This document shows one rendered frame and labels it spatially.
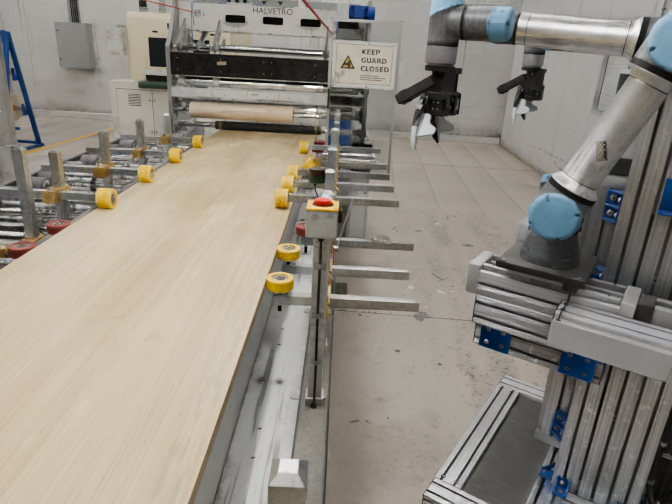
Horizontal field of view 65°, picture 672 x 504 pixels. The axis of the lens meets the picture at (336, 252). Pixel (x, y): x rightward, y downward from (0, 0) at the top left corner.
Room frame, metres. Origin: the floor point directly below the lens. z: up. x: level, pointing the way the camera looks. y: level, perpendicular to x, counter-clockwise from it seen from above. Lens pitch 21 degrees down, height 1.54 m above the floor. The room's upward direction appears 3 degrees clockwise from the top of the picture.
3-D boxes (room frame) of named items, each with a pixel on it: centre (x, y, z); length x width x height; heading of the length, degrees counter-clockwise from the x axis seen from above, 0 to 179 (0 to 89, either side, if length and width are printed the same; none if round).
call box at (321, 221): (1.13, 0.03, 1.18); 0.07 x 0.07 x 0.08; 0
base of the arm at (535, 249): (1.36, -0.58, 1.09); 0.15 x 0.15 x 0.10
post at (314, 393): (1.13, 0.03, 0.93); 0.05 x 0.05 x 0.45; 0
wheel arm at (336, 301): (1.43, -0.04, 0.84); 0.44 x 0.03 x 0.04; 90
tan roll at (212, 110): (4.25, 0.59, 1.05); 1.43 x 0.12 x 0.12; 90
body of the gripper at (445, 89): (1.38, -0.24, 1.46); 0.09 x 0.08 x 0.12; 57
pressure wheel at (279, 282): (1.43, 0.16, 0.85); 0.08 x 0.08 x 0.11
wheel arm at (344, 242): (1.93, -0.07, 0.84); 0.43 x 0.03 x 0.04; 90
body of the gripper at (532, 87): (2.08, -0.69, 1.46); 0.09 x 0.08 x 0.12; 57
